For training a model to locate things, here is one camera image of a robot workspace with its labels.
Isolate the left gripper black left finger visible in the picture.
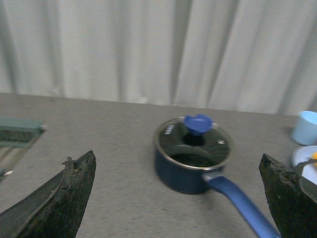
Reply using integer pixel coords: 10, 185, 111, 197
0, 151, 96, 238

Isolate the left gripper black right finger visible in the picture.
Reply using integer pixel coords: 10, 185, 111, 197
259, 154, 317, 238

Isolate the yellow corn cob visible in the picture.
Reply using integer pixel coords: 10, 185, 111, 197
311, 152, 317, 167

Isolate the glass lid with blue knob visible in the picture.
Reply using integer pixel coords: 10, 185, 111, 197
154, 114, 234, 170

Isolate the light blue plate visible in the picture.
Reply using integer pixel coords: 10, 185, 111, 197
291, 145, 317, 185

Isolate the light blue plastic cup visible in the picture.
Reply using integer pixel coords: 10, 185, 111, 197
292, 111, 317, 146

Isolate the green metal rack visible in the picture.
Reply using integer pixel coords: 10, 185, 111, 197
0, 118, 46, 180

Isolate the dark blue saucepan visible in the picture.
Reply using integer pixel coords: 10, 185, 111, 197
155, 148, 281, 238

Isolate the white curtain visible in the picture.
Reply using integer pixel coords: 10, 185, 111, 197
0, 0, 317, 115

